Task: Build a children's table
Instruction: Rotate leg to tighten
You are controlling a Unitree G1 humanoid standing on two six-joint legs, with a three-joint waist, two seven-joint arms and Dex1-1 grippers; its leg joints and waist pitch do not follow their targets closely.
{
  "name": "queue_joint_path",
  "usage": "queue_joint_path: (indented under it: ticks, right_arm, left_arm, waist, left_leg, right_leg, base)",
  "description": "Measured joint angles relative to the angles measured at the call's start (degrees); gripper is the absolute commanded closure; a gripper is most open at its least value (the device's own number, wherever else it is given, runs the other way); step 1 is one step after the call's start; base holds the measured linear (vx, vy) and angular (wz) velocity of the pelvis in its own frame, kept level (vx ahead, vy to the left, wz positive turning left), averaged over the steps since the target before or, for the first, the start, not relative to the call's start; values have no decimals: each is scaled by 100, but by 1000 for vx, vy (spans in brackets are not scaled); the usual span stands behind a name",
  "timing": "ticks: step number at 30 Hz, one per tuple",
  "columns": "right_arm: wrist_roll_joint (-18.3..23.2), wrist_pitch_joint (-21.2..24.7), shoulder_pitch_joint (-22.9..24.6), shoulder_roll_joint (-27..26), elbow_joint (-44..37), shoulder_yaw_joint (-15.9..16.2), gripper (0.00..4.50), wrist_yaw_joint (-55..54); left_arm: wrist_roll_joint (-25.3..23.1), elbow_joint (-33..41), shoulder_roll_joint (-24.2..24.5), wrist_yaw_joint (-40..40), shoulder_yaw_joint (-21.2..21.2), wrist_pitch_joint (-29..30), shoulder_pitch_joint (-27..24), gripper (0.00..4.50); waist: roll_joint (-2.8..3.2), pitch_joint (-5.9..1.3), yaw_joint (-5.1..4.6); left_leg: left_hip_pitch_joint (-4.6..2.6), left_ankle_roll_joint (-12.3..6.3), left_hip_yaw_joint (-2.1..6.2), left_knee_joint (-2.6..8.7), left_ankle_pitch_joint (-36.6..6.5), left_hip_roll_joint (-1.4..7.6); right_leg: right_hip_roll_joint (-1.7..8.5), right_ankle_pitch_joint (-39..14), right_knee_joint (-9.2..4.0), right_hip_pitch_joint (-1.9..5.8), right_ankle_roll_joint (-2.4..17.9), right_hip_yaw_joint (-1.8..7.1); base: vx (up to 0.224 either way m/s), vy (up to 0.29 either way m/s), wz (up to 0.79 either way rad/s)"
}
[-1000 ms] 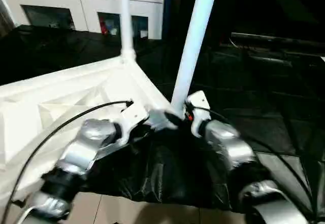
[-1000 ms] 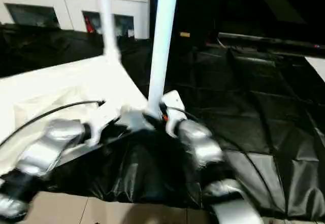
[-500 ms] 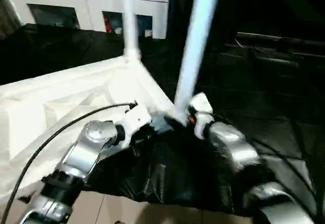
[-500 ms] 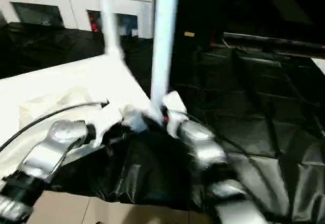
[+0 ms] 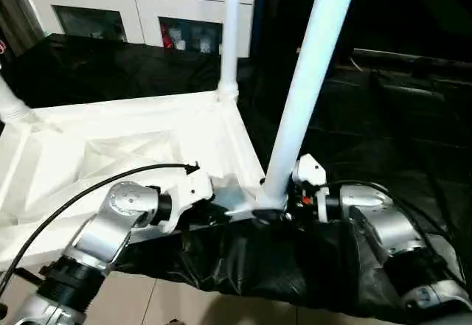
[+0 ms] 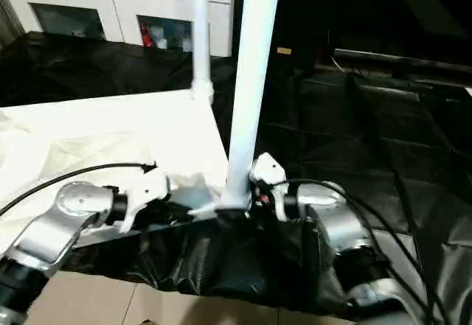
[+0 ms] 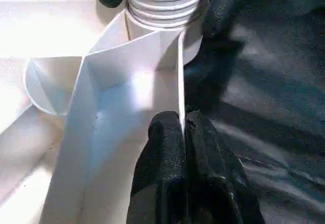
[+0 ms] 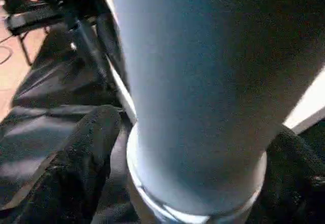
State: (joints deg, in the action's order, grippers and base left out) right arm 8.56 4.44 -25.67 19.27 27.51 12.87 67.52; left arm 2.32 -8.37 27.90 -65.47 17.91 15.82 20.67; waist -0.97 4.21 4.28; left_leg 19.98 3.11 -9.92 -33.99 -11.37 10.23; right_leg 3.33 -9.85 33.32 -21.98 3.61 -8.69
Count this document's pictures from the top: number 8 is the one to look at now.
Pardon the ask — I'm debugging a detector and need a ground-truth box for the white plastic table leg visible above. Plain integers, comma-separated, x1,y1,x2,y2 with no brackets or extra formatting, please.
106,0,325,223

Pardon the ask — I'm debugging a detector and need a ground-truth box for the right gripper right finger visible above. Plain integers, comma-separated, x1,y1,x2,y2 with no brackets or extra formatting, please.
258,123,325,224

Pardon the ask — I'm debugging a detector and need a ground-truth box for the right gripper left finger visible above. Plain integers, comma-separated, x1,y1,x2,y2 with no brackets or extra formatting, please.
15,104,122,224

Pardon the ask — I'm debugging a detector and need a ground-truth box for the white plastic table top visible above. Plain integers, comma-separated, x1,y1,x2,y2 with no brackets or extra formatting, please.
104,0,325,224

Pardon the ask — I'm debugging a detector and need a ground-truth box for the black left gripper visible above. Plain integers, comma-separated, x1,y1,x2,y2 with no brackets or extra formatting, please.
35,0,127,92

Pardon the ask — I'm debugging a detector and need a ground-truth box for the black metal folding frame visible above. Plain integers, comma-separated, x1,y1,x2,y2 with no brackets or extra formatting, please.
0,0,66,66

